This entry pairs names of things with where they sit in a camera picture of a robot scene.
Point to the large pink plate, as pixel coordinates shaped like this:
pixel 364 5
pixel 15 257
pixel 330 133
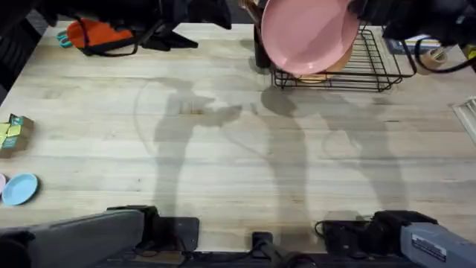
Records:
pixel 308 35

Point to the tan plate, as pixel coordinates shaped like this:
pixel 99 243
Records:
pixel 340 63

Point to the brown tape roll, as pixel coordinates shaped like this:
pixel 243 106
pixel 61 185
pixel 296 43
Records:
pixel 432 58

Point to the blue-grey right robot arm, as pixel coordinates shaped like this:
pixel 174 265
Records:
pixel 435 242

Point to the small pink plate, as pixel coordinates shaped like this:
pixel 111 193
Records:
pixel 1 183

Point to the white ribbed panel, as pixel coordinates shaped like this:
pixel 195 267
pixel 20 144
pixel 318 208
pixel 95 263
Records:
pixel 466 115

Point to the wooden cutlery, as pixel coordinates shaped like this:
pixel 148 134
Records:
pixel 251 9

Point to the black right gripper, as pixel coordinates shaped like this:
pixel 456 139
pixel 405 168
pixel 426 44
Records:
pixel 375 10

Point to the black cutlery holder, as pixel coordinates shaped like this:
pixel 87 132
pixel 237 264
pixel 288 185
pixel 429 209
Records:
pixel 261 50

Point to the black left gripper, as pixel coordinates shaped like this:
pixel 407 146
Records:
pixel 186 10

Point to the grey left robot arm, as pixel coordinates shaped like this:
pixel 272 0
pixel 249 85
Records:
pixel 82 238

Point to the black rail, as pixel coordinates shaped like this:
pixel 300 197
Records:
pixel 230 260

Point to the flat dark box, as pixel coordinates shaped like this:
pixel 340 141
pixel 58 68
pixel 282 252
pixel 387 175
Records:
pixel 411 45

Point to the small blue plate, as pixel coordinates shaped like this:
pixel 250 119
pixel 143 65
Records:
pixel 19 189

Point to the green box of blocks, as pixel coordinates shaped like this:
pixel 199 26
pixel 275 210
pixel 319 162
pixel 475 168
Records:
pixel 15 136

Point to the orange and black bag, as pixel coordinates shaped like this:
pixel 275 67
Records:
pixel 98 35

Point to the yellow tool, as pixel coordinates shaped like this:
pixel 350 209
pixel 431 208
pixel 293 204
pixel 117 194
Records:
pixel 470 51

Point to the teal scissors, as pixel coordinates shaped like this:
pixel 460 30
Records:
pixel 63 40

